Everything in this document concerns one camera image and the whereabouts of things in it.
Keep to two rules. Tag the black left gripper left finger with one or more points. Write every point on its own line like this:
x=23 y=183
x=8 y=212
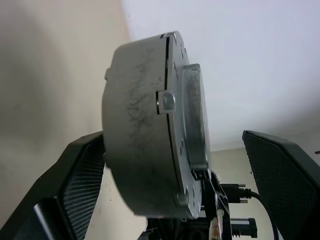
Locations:
x=50 y=200

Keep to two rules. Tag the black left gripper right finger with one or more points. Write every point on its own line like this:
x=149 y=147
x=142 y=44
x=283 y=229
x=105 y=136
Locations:
x=282 y=180

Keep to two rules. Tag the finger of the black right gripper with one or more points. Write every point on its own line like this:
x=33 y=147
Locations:
x=220 y=200

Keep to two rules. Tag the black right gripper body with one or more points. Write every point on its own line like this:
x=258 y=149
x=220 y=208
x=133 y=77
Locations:
x=175 y=230

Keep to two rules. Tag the grey motor housing with stator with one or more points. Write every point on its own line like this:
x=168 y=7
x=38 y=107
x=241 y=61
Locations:
x=130 y=125

